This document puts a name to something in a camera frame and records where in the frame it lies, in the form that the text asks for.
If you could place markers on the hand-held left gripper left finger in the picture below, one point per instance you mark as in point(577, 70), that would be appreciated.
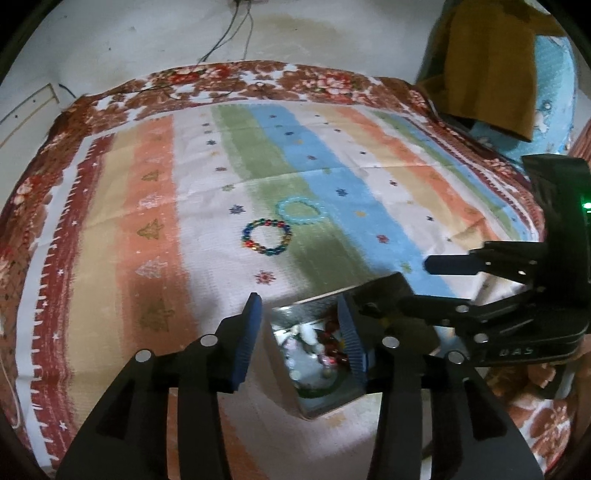
point(242, 341)

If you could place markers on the light blue printed cloth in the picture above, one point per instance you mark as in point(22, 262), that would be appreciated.
point(551, 92)

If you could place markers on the brown hanging garment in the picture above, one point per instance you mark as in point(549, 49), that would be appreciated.
point(489, 64)

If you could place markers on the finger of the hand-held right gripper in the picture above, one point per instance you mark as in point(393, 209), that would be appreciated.
point(466, 316)
point(498, 263)

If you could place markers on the red floral blanket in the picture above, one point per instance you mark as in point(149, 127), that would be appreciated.
point(323, 83)

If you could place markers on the green bangle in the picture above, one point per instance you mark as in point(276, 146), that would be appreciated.
point(318, 393)

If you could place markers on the striped colourful mat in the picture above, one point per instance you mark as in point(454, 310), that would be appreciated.
point(184, 184)

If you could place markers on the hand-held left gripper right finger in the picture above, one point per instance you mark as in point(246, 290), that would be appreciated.
point(353, 341)

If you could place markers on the rectangular metal tin box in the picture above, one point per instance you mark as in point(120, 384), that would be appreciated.
point(281, 355)

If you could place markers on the white headboard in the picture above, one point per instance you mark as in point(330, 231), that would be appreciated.
point(27, 115)

